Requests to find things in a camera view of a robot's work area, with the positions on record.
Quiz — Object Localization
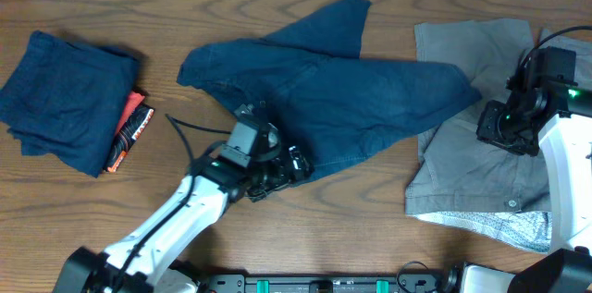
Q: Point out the dark blue denim shorts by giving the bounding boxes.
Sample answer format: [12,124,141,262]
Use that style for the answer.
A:
[178,0,480,179]

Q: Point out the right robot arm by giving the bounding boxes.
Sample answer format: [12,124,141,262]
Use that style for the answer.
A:
[442,47,591,292]

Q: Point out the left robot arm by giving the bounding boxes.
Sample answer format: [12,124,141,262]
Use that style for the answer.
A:
[54,113,314,292]

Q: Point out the grey button shorts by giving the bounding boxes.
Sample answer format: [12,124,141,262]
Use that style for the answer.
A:
[405,18,586,252]

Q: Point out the folded red black garment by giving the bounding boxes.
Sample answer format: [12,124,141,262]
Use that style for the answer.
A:
[104,92,154,173]

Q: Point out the folded navy blue garment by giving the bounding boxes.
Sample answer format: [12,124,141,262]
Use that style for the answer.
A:
[1,31,140,177]

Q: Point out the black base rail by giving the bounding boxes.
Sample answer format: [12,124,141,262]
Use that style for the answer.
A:
[198,274,442,293]

